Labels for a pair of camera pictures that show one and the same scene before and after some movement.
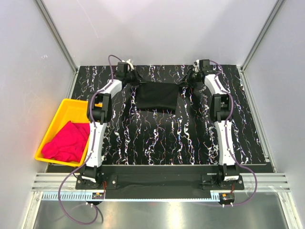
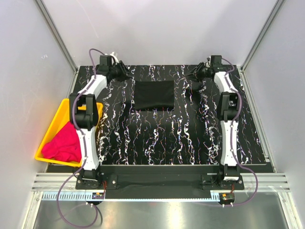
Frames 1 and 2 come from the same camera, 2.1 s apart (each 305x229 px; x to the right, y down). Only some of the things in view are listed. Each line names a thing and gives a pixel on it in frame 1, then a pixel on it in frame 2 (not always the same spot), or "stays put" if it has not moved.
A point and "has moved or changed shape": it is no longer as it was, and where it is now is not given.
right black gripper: [186, 80] to [196, 70]
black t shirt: [157, 97] has moved or changed shape
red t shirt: [69, 144] stays put
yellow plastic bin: [73, 110] stays put
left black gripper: [137, 79] to [125, 72]
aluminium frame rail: [267, 182] stays put
